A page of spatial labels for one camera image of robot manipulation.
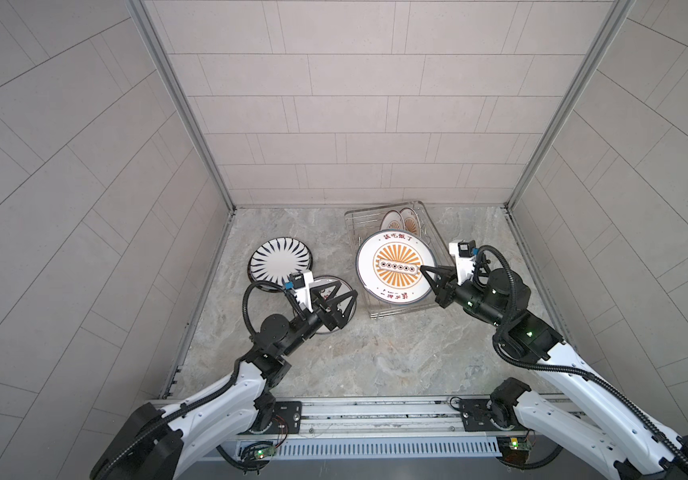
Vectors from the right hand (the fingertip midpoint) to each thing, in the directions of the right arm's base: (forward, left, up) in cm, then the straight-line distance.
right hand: (419, 272), depth 67 cm
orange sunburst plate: (+29, -5, -14) cm, 32 cm away
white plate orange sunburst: (+30, +1, -14) cm, 33 cm away
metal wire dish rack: (+39, +10, -25) cm, 47 cm away
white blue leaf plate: (+24, +41, -23) cm, 52 cm away
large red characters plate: (+11, +18, -24) cm, 32 cm away
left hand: (-2, +15, -4) cm, 16 cm away
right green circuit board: (-30, -21, -28) cm, 46 cm away
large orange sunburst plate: (+3, +7, -1) cm, 7 cm away
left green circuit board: (-29, +37, -23) cm, 52 cm away
